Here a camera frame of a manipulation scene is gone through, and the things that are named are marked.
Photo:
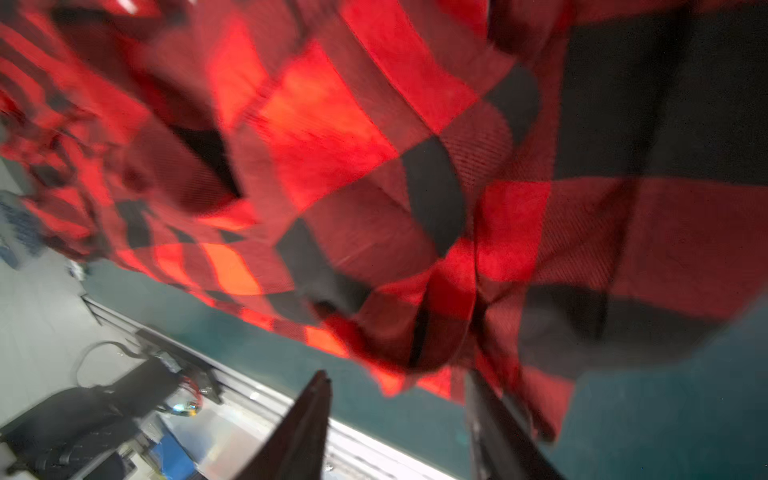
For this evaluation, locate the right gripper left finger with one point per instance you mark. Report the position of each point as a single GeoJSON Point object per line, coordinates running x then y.
{"type": "Point", "coordinates": [296, 447]}

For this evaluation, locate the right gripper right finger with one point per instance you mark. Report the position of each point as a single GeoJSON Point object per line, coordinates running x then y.
{"type": "Point", "coordinates": [500, 448]}

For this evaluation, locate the red black plaid shirt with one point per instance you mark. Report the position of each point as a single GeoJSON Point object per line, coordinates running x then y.
{"type": "Point", "coordinates": [536, 189]}

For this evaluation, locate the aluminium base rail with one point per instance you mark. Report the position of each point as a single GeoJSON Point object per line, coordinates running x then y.
{"type": "Point", "coordinates": [248, 412]}

